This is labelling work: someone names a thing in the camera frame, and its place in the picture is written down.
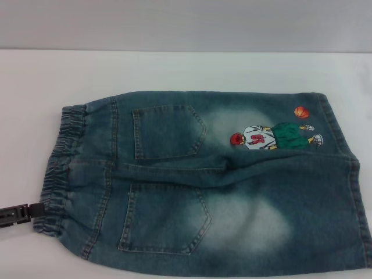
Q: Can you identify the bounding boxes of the blue denim shorts with embroidery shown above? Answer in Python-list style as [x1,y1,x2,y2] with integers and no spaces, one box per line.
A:
[32,90,372,279]

